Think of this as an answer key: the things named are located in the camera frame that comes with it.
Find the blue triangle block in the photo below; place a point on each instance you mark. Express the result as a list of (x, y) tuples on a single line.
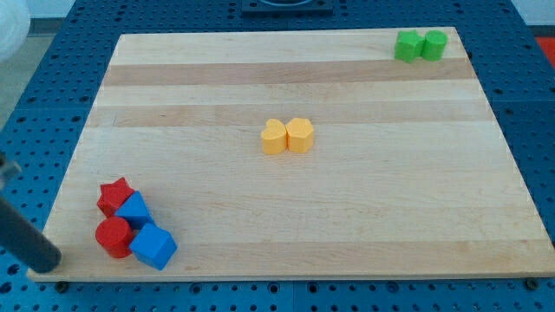
[(135, 211)]

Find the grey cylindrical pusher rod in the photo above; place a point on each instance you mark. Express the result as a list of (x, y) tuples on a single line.
[(24, 241)]

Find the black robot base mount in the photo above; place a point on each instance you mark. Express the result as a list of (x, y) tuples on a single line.
[(256, 7)]

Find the blue cube block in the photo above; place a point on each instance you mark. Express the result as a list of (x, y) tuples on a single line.
[(153, 246)]

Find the red cylinder block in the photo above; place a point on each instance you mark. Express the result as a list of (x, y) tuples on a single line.
[(115, 235)]

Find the yellow hexagon block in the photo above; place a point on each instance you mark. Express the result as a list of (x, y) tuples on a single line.
[(300, 135)]

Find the red star block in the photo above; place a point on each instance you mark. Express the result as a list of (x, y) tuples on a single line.
[(113, 196)]

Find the green cylinder block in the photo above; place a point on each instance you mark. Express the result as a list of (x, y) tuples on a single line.
[(434, 45)]

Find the yellow heart block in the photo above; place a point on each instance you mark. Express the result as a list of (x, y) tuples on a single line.
[(274, 137)]

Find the wooden board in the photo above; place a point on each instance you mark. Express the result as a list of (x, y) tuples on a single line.
[(409, 177)]

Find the green star block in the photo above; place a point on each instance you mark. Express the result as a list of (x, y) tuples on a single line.
[(408, 45)]

